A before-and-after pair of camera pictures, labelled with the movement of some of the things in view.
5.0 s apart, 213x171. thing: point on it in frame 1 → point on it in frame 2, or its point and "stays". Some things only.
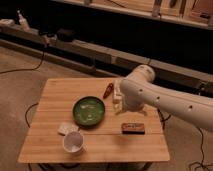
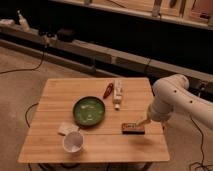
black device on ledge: x=65 y=35 stays
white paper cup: x=73 y=141 stays
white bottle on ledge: x=22 y=21 stays
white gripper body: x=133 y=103 → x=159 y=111
